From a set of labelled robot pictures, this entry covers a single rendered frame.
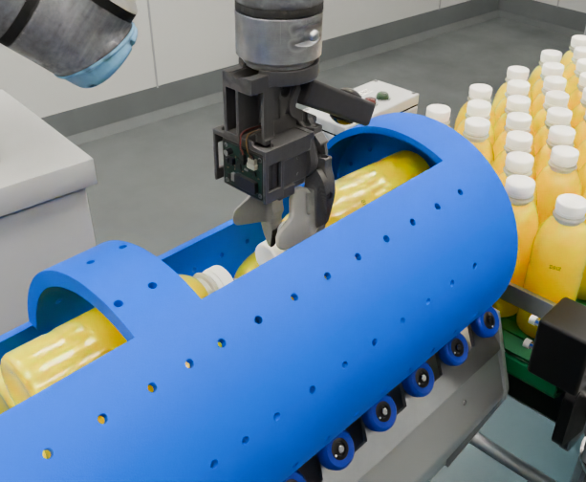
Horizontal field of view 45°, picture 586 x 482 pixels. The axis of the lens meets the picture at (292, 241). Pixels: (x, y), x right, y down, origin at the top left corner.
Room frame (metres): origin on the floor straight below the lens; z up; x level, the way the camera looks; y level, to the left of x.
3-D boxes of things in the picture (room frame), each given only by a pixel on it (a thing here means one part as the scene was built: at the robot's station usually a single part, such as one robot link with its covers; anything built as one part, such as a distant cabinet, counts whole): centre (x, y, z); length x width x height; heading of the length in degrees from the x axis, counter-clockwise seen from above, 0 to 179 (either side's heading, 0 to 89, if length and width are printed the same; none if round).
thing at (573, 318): (0.70, -0.36, 0.95); 0.10 x 0.07 x 0.10; 46
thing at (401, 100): (1.15, -0.12, 1.05); 0.20 x 0.10 x 0.10; 136
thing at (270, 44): (0.61, 0.01, 1.39); 0.08 x 0.08 x 0.05
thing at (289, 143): (0.60, 0.02, 1.31); 0.09 x 0.08 x 0.12; 136
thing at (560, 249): (0.80, -0.36, 1.00); 0.07 x 0.07 x 0.19
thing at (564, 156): (0.94, -0.40, 1.10); 0.04 x 0.04 x 0.02
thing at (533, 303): (0.86, -0.24, 0.96); 0.40 x 0.01 x 0.03; 46
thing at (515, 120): (1.06, -0.36, 1.10); 0.04 x 0.04 x 0.02
